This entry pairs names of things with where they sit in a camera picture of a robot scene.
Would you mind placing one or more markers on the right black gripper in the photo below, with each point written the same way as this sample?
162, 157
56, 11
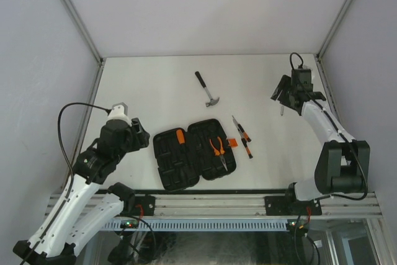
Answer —
285, 84

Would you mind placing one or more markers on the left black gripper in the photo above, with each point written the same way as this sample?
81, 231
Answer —
141, 136

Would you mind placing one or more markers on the orange grip bit screwdriver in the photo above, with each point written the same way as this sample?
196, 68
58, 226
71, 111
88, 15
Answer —
181, 140

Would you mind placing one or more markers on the black plastic tool case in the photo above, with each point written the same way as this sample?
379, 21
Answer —
177, 171

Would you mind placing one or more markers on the orange handled needle-nose pliers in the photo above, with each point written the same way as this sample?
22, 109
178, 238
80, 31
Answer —
219, 151

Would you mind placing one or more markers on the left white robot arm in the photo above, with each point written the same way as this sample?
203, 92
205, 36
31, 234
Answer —
65, 232

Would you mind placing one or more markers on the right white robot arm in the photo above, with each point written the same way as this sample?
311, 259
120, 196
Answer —
342, 166

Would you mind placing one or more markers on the small orange black precision screwdriver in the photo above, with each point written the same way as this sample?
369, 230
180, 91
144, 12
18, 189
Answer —
243, 133

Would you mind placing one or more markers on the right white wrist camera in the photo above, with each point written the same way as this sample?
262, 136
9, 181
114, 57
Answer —
303, 68

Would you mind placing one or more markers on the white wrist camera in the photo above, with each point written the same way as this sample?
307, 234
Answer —
119, 112
303, 68

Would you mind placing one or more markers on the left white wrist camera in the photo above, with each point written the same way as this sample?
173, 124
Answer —
119, 112

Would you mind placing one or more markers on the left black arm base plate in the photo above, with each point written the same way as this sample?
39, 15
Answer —
139, 206

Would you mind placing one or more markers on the aluminium front frame rail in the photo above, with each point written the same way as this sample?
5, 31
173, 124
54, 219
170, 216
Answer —
252, 206

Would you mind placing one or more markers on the black handled claw hammer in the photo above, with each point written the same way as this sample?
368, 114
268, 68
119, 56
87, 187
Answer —
212, 101

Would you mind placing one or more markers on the blue slotted cable duct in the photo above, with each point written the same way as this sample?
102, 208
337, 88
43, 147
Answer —
167, 225

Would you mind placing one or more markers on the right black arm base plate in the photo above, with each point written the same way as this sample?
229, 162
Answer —
279, 205

